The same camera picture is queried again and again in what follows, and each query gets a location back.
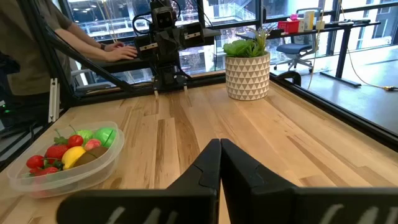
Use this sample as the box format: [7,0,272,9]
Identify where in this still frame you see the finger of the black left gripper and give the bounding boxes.
[158,32,171,62]
[170,30,183,60]

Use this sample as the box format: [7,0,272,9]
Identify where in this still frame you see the large red toy strawberry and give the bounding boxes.
[45,129,70,161]

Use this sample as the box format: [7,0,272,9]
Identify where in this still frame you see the person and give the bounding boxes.
[0,0,139,131]

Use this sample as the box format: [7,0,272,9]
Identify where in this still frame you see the blue office chair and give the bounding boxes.
[273,7,323,74]

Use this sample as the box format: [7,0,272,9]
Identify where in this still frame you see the red box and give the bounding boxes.
[277,20,301,34]

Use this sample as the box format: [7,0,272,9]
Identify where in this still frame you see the black standing desk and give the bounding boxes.
[236,18,382,88]

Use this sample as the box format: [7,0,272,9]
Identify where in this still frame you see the brown toy kiwi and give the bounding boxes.
[73,146,109,168]

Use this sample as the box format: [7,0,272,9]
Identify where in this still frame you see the white carton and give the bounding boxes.
[303,10,315,32]

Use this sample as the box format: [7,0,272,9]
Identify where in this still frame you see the red toy cherry tomato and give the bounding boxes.
[67,124,84,149]

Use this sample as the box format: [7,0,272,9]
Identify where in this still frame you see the silver aluminium extrusion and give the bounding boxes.
[48,77,60,124]

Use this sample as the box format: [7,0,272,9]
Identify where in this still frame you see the succulent in patterned white pot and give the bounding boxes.
[222,26,272,101]

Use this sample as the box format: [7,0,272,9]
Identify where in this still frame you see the black frame clamp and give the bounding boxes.
[275,70,302,87]

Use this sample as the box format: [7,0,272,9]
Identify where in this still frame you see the small pink toy vegetable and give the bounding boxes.
[84,138,102,152]

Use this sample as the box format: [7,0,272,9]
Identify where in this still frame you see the yellow cable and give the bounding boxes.
[340,0,398,93]

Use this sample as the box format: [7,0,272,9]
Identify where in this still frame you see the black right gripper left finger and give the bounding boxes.
[57,138,222,224]

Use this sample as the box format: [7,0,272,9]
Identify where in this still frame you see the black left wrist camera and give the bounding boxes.
[149,1,178,32]

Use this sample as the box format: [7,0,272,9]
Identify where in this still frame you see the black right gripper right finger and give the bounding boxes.
[220,138,398,224]

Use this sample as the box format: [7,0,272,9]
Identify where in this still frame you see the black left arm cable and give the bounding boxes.
[132,0,183,35]

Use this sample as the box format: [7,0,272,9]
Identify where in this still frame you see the bright green toy pepper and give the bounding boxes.
[93,127,118,149]

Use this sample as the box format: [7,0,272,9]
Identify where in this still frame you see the pale green toy lettuce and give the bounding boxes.
[73,129,94,146]

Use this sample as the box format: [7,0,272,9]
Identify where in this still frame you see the person's hand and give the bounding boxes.
[103,40,125,52]
[104,45,139,62]

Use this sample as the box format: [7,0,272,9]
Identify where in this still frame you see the clear plastic tupperware container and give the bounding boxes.
[6,120,126,199]

